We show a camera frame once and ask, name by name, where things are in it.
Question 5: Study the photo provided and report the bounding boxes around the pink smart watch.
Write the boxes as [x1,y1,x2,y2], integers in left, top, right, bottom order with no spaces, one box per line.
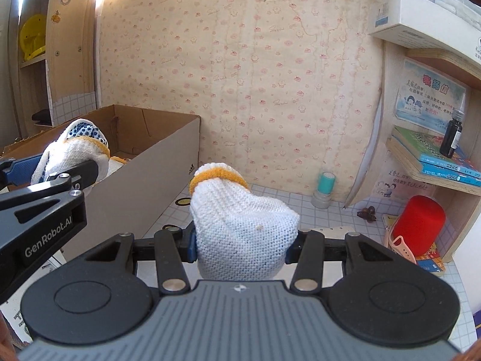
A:
[383,227,417,264]

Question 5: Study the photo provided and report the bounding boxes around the yellow plastic object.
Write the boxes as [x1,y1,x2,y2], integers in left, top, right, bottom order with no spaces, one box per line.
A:
[20,14,47,61]

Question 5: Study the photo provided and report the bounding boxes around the cartoon poster lower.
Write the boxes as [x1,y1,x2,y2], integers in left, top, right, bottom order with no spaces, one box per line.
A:
[371,169,433,200]

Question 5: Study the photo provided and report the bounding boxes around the cartoon poster upper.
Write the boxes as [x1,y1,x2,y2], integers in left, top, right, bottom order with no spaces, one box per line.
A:
[395,58,469,134]

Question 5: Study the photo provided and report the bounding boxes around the dark ink bottle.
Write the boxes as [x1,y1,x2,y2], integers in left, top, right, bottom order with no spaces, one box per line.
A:
[440,109,465,158]

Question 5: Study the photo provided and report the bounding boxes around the red cylinder speaker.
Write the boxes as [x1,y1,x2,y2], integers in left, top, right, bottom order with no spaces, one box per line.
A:
[392,196,446,257]

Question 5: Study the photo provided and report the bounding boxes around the dark brown hair clip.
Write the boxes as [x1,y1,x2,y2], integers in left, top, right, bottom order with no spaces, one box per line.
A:
[357,206,377,223]

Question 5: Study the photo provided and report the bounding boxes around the round yellow table sticker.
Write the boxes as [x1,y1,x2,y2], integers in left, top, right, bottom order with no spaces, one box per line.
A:
[175,197,191,207]

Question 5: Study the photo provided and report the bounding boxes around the white box on shelf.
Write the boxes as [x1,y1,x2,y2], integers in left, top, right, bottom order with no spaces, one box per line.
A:
[368,0,480,64]

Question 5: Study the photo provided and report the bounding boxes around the stacked blue books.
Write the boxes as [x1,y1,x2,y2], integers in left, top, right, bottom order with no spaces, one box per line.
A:
[386,125,480,196]

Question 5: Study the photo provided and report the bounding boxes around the colourful book under speaker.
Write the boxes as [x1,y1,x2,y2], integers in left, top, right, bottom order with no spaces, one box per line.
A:
[382,214,445,276]

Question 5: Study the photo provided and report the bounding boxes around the cartoon poster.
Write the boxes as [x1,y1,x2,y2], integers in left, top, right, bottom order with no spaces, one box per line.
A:
[395,58,469,134]
[371,169,433,200]

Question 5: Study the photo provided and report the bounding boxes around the open cardboard box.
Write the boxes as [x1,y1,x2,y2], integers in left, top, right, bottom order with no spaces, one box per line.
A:
[0,103,201,262]

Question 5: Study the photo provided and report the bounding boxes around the white glove bundle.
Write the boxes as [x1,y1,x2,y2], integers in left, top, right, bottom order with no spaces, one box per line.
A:
[30,118,110,184]
[189,163,300,281]

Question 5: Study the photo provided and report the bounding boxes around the teal stamp bottle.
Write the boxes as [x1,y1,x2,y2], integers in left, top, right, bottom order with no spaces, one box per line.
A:
[311,172,336,209]

